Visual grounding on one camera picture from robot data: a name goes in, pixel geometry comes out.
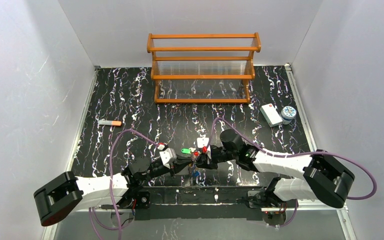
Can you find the white rectangular box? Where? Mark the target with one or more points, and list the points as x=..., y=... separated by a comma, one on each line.
x=271, y=115

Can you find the cluster of tagged keys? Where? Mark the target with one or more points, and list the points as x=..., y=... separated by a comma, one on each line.
x=193, y=169

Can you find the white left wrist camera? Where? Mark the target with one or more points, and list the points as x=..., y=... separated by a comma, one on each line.
x=168, y=156

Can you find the blue white round tin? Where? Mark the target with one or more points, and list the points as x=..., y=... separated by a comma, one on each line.
x=287, y=114

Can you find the green key tag far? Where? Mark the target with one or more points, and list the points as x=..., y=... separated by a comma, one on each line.
x=188, y=151

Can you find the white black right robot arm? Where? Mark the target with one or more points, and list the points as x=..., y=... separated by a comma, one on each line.
x=310, y=177

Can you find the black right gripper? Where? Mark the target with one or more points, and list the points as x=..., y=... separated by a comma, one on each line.
x=208, y=158

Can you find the orange grey marker pen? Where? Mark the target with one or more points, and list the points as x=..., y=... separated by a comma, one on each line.
x=112, y=123

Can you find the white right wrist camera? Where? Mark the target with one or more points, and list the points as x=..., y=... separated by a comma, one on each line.
x=203, y=145

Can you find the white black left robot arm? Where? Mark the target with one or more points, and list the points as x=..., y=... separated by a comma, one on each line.
x=68, y=193

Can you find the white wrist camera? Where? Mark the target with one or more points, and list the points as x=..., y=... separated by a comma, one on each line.
x=203, y=145
x=168, y=156

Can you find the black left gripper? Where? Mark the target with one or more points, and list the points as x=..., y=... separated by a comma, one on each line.
x=177, y=162

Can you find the orange wooden shelf rack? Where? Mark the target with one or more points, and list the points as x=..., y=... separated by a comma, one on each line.
x=203, y=68

